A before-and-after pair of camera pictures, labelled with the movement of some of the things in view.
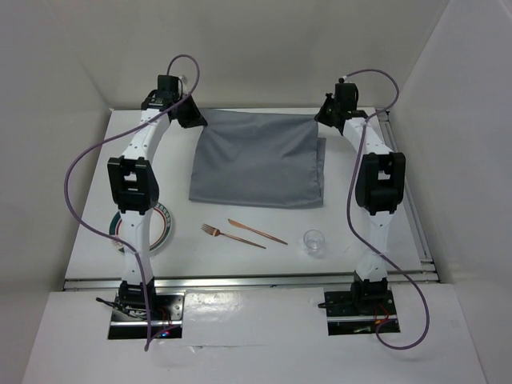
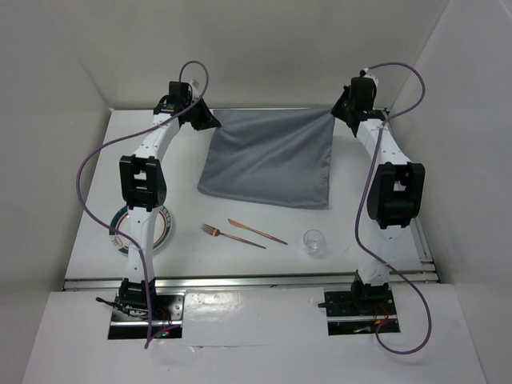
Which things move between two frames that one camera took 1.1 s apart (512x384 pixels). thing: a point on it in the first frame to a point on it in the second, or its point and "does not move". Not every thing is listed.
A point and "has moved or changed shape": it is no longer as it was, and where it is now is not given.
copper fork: (216, 232) does not move
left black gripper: (195, 119) to (206, 120)
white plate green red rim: (161, 226) does not move
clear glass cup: (314, 242) does not move
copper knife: (240, 225) does not move
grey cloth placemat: (258, 158) has moved or changed shape
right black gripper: (322, 117) to (337, 110)
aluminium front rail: (250, 280) does not move
